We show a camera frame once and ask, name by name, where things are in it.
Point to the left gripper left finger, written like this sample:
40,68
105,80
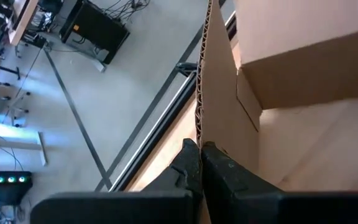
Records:
120,208

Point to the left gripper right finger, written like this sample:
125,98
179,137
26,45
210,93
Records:
275,208

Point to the taped brown cardboard box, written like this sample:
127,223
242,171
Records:
291,77

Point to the grey desk leg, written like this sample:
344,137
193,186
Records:
40,149

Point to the computer tower purple lights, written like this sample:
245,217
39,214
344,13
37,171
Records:
8,193

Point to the black floor device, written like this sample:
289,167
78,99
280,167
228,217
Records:
98,28

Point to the wooden desk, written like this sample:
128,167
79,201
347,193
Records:
23,18

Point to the black aluminium rig frame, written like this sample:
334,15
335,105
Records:
154,137

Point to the small black mount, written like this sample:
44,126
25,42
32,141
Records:
186,68

